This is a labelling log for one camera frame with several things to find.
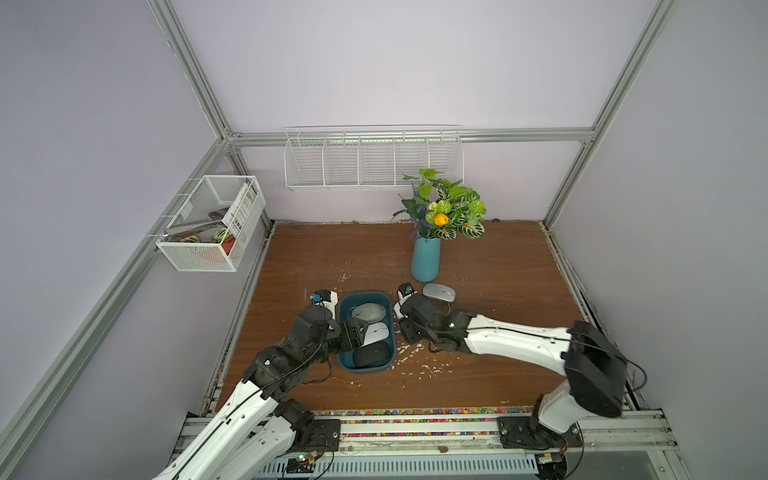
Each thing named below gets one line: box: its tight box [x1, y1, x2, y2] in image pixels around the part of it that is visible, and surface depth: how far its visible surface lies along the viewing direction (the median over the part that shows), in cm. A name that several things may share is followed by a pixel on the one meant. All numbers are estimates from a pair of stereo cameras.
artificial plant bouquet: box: [391, 169, 487, 240], surface depth 80 cm
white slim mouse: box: [361, 322, 390, 347], surface depth 91 cm
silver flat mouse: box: [423, 283, 456, 302], surface depth 101 cm
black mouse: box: [353, 341, 392, 367], surface depth 88 cm
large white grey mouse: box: [352, 302, 387, 323], surface depth 94 cm
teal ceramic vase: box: [411, 237, 441, 283], surface depth 100 cm
